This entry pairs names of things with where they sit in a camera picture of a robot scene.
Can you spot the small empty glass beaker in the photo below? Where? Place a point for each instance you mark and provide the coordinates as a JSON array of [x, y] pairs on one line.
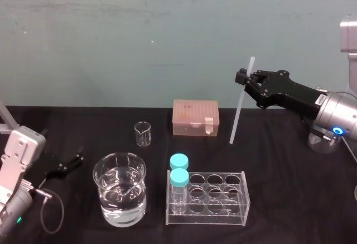
[[143, 135]]

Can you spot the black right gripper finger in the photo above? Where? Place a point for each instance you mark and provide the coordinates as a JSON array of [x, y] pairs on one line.
[[255, 93], [258, 76]]

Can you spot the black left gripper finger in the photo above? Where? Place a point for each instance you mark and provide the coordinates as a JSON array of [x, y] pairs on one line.
[[79, 151], [68, 167]]

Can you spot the large glass beaker with water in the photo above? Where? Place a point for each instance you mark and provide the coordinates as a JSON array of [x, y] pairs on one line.
[[120, 188]]

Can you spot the clear tube with teal cap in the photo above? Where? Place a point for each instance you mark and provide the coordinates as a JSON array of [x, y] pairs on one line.
[[179, 160], [179, 177]]

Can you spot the translucent white stirring rod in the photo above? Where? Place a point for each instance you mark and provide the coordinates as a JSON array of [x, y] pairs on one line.
[[237, 115]]

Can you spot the clear acrylic tube rack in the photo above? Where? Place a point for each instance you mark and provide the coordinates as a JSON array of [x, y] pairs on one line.
[[217, 199]]

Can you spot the small tape strip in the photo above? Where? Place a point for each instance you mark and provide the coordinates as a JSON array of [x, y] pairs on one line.
[[209, 125]]

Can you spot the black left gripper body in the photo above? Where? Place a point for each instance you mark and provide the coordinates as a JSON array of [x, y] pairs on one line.
[[47, 165]]

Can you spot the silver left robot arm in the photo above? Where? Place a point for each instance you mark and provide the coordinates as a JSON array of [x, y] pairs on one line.
[[19, 154]]

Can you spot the black table cloth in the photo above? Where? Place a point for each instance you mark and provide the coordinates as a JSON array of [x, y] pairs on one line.
[[279, 188]]

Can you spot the pink translucent pipette tip box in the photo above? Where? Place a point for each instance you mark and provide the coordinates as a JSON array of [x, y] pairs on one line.
[[192, 115]]

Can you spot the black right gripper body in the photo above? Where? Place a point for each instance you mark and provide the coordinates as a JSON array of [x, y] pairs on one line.
[[290, 94]]

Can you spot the clear glass vessel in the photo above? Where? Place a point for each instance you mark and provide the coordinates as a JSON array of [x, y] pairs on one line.
[[355, 192]]

